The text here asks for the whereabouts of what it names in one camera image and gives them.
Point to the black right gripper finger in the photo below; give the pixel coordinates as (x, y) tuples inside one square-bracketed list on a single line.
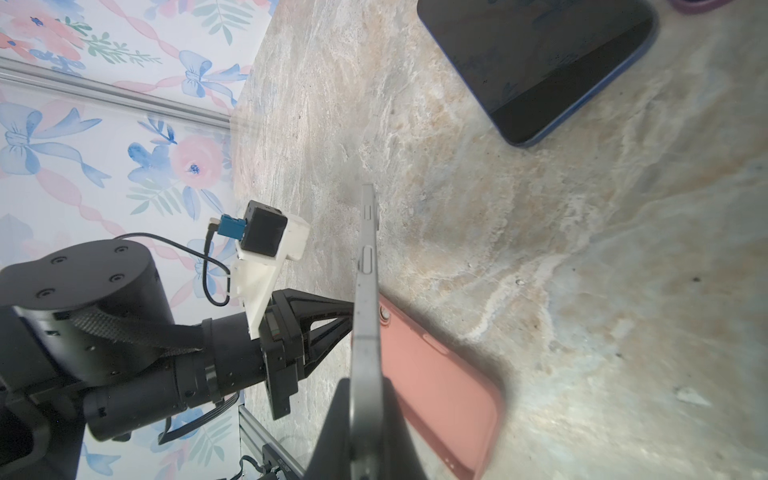
[(330, 459)]

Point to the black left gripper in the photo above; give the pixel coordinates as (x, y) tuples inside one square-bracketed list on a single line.
[(291, 347)]

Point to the silver edged phone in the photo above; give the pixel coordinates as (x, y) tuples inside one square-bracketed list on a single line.
[(366, 377)]

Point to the pink phone case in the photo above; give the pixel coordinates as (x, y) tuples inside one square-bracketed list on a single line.
[(455, 408)]

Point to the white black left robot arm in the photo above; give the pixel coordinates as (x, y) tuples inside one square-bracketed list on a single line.
[(89, 346)]

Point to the blue edged phone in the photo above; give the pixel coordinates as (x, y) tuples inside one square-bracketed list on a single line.
[(532, 64)]

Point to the pink edged phone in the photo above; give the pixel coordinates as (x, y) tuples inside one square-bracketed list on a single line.
[(695, 7)]

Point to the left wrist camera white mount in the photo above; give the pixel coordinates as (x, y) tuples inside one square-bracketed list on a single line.
[(264, 239)]

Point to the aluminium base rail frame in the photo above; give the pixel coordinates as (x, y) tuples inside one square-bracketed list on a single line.
[(257, 443)]

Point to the aluminium corner post left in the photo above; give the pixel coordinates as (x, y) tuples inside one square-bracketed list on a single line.
[(22, 74)]

